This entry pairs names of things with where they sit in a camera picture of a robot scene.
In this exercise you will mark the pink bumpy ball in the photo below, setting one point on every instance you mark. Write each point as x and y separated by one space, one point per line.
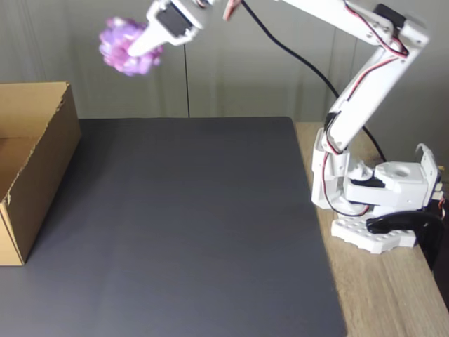
115 52

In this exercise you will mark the brown cardboard box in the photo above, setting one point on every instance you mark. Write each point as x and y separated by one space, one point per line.
45 168

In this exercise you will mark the dark grey table mat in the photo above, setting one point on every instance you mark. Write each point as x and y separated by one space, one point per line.
175 245

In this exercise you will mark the black table clamp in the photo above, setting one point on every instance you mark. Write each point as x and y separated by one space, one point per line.
428 231

